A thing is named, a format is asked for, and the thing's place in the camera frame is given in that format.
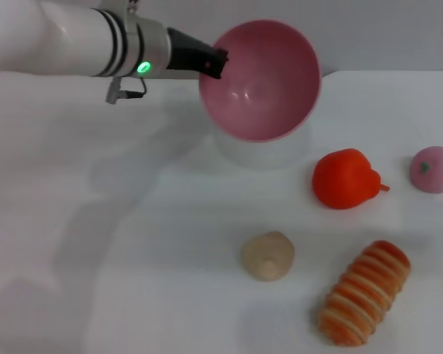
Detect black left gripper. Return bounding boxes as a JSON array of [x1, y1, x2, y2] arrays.
[[165, 27, 231, 80]]

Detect pink bowl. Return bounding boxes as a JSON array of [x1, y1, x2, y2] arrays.
[[198, 19, 323, 144]]

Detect beige toy potato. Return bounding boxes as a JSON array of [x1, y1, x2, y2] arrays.
[[241, 230, 296, 283]]

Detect orange-red toy pepper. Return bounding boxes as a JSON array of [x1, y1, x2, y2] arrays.
[[312, 147, 392, 211]]

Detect pink peach toy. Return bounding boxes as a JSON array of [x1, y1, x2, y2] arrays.
[[409, 145, 443, 195]]

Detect orange striped bread roll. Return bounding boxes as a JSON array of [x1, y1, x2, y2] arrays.
[[317, 240, 413, 348]]

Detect grey left arm cable plug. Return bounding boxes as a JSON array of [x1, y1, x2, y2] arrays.
[[105, 76, 148, 105]]

